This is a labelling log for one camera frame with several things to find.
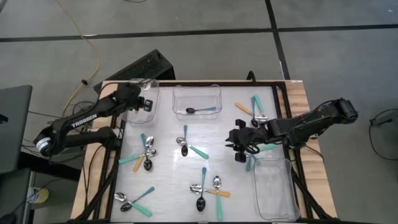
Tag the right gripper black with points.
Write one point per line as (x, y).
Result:
(253, 135)

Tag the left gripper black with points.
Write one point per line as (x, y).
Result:
(132, 96)

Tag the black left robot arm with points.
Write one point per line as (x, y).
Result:
(84, 119)

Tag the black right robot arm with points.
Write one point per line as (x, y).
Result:
(311, 119)

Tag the narrow clear plastic bin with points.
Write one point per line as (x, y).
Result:
(136, 118)

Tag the wide clear plastic bin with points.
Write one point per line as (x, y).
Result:
(199, 96)

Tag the black clamp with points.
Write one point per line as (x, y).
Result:
(251, 76)

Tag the large clear plastic bin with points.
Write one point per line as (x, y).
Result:
(275, 193)

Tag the dark grey desk top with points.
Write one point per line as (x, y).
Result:
(14, 130)

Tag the yellow and white roll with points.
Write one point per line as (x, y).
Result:
(40, 195)

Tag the black table frame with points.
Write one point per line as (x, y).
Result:
(233, 83)

